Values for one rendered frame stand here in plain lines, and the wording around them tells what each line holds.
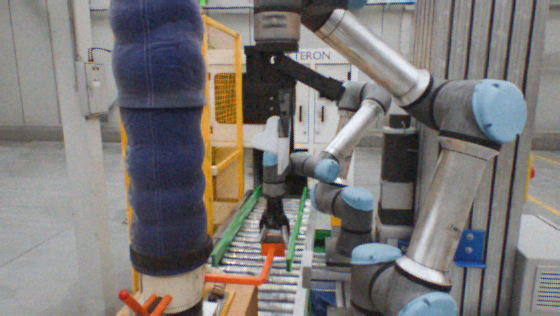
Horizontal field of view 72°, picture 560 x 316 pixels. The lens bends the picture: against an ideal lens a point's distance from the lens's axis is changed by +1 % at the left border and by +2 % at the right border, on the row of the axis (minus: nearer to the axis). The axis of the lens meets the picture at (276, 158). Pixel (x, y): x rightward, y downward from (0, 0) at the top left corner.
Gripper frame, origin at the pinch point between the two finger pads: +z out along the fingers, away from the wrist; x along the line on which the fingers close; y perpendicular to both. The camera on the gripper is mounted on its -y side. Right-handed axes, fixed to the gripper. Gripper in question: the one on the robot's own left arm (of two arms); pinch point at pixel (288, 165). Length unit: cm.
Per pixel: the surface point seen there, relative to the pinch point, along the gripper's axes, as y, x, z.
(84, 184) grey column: 134, -145, 47
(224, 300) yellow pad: 24, -46, 55
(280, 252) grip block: 8, -62, 45
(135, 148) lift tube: 41, -28, 3
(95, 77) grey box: 124, -149, -16
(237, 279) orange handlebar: 18, -40, 44
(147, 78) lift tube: 36.0, -25.6, -14.7
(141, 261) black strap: 41, -26, 33
